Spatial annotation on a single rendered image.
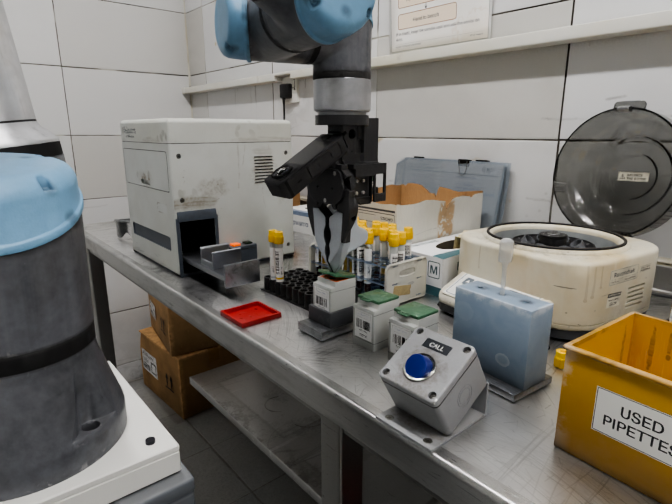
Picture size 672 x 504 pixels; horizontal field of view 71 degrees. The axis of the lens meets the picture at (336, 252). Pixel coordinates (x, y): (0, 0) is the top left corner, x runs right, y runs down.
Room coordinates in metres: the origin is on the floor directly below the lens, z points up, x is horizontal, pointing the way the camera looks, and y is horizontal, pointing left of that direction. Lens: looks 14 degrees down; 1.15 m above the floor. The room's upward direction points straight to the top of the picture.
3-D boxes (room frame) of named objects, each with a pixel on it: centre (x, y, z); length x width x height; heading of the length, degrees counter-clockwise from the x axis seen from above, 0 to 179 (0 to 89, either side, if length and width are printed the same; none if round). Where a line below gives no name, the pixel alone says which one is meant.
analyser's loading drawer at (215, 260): (0.86, 0.23, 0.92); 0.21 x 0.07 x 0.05; 40
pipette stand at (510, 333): (0.50, -0.19, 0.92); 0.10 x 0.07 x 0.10; 35
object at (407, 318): (0.54, -0.10, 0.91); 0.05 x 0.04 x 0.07; 130
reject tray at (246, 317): (0.69, 0.13, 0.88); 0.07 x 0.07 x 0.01; 40
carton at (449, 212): (1.03, -0.14, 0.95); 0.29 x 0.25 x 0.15; 130
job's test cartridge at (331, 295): (0.64, 0.00, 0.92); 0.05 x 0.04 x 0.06; 130
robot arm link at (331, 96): (0.65, -0.01, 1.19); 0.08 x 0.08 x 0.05
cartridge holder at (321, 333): (0.64, 0.00, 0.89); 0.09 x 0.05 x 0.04; 130
